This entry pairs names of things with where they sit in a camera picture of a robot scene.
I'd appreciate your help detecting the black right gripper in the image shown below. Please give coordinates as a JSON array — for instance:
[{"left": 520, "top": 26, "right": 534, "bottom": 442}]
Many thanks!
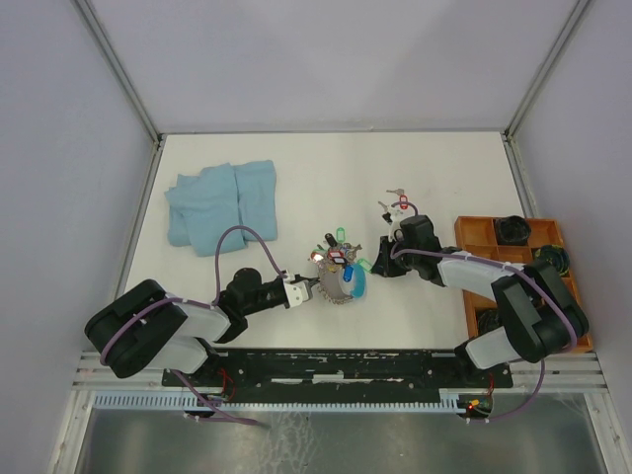
[{"left": 370, "top": 234, "right": 419, "bottom": 277}]

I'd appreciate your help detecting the metal key organizer blue handle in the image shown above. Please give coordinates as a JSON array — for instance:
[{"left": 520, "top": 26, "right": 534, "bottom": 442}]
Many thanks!
[{"left": 309, "top": 242, "right": 366, "bottom": 305}]

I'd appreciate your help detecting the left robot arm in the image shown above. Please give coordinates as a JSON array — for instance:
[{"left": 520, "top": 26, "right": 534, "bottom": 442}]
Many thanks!
[{"left": 84, "top": 268, "right": 304, "bottom": 385}]

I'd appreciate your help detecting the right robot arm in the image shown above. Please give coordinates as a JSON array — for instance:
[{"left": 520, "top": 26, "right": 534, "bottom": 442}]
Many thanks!
[{"left": 371, "top": 211, "right": 589, "bottom": 386}]

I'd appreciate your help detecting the blue key tag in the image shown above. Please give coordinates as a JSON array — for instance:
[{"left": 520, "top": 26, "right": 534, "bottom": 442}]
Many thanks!
[{"left": 343, "top": 265, "right": 355, "bottom": 282}]

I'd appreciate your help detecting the green key tag on organizer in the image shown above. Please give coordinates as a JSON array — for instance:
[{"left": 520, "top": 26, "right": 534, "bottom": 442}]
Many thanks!
[{"left": 335, "top": 227, "right": 346, "bottom": 243}]

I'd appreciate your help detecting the light blue folded cloth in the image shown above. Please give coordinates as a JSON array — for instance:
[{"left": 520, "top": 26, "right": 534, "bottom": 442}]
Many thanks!
[{"left": 165, "top": 160, "right": 277, "bottom": 257}]

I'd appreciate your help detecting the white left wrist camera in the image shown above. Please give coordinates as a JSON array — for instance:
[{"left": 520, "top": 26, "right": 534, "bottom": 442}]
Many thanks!
[{"left": 282, "top": 274, "right": 313, "bottom": 309}]

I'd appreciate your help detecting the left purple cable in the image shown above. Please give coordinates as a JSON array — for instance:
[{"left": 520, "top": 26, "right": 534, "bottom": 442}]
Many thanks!
[{"left": 98, "top": 225, "right": 292, "bottom": 427}]

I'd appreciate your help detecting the purple cable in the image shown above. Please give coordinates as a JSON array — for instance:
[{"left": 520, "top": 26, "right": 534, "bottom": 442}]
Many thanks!
[
  {"left": 98, "top": 225, "right": 292, "bottom": 427},
  {"left": 389, "top": 199, "right": 579, "bottom": 426}
]

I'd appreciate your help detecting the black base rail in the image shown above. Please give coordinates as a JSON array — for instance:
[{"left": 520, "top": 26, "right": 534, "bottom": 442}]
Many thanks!
[{"left": 186, "top": 349, "right": 514, "bottom": 395}]

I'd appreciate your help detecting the black coiled cable bottom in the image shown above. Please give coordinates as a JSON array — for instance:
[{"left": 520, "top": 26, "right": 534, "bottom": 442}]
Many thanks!
[{"left": 476, "top": 306, "right": 503, "bottom": 333}]

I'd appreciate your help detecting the black coiled cable top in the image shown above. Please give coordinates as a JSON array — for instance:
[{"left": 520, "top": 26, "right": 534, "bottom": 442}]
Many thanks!
[{"left": 495, "top": 215, "right": 532, "bottom": 246}]

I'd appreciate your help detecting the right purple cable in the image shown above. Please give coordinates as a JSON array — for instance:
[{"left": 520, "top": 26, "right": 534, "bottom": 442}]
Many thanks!
[{"left": 389, "top": 199, "right": 579, "bottom": 426}]

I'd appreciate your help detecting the black green coiled cable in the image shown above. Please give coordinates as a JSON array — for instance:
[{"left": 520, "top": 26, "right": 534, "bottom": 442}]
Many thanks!
[{"left": 532, "top": 244, "right": 573, "bottom": 276}]

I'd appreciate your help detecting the white slotted cable duct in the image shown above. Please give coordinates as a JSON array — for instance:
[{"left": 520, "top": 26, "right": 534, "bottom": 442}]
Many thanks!
[{"left": 93, "top": 387, "right": 470, "bottom": 411}]

